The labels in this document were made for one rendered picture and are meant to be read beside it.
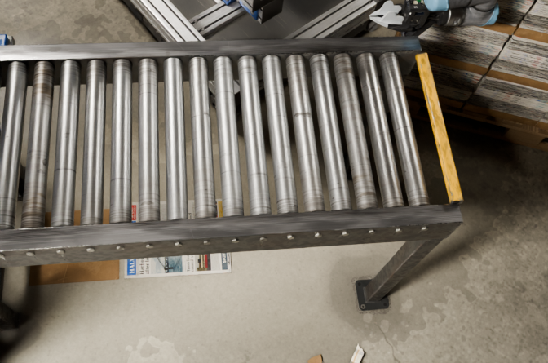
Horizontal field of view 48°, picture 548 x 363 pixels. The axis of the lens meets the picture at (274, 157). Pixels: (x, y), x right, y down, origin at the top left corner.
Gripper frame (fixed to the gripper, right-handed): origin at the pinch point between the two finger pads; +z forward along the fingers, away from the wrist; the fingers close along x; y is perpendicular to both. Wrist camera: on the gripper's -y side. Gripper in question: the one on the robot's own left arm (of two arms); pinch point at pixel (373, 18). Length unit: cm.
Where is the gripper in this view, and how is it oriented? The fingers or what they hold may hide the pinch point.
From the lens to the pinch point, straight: 182.8
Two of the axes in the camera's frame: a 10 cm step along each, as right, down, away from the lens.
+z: -9.9, 0.4, -1.2
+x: 0.9, 8.9, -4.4
